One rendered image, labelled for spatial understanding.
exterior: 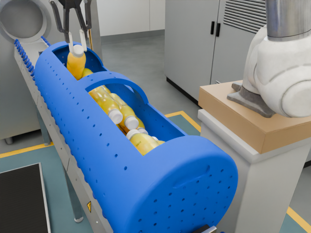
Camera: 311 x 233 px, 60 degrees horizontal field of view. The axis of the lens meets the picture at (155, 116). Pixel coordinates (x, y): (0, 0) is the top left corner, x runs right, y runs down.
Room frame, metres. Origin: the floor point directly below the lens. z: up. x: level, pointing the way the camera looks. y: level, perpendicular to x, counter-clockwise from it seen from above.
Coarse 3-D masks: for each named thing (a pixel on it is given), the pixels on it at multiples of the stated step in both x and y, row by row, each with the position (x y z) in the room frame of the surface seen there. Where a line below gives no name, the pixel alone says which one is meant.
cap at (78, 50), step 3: (75, 45) 0.94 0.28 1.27; (78, 45) 0.94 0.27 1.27; (75, 48) 0.93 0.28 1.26; (78, 48) 0.93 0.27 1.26; (81, 48) 0.94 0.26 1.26; (75, 51) 0.92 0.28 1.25; (78, 51) 0.92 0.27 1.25; (81, 51) 0.93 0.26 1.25; (75, 54) 0.92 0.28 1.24; (78, 54) 0.92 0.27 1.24; (81, 54) 0.92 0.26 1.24
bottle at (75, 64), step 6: (72, 54) 0.93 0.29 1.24; (84, 54) 0.96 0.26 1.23; (72, 60) 0.93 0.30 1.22; (78, 60) 0.93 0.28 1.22; (84, 60) 0.95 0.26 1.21; (72, 66) 0.94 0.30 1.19; (78, 66) 0.94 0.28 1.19; (84, 66) 0.98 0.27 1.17; (72, 72) 0.97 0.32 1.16; (78, 72) 0.97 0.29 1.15; (78, 78) 1.00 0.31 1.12
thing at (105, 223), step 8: (16, 48) 2.05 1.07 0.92; (24, 64) 1.70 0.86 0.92; (32, 80) 1.43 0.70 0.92; (40, 96) 1.23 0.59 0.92; (48, 112) 1.07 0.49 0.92; (56, 128) 0.94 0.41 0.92; (64, 144) 0.83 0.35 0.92; (72, 160) 0.73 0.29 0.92; (80, 176) 0.65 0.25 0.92; (88, 184) 0.61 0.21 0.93; (88, 192) 0.58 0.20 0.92; (96, 200) 0.54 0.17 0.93; (96, 208) 0.52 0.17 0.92; (104, 224) 0.47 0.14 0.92; (112, 232) 0.44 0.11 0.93
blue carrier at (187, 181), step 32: (64, 64) 1.11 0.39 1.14; (96, 64) 1.17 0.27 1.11; (64, 96) 0.71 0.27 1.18; (128, 96) 0.91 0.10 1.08; (64, 128) 0.63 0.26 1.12; (96, 128) 0.52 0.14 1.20; (160, 128) 0.71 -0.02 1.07; (96, 160) 0.44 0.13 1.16; (128, 160) 0.39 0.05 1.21; (160, 160) 0.37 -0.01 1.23; (192, 160) 0.37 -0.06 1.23; (224, 160) 0.41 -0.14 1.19; (96, 192) 0.41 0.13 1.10; (128, 192) 0.34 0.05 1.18; (160, 192) 0.33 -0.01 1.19; (192, 192) 0.37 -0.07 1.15; (224, 192) 0.42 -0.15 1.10; (128, 224) 0.30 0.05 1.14; (160, 224) 0.33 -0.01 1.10; (192, 224) 0.38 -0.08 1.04
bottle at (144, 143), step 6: (132, 138) 0.53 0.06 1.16; (138, 138) 0.52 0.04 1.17; (144, 138) 0.52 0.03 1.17; (150, 138) 0.52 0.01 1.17; (138, 144) 0.50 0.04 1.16; (144, 144) 0.50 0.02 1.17; (150, 144) 0.49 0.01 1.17; (156, 144) 0.50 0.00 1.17; (138, 150) 0.49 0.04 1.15; (144, 150) 0.48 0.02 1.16; (150, 150) 0.47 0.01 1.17
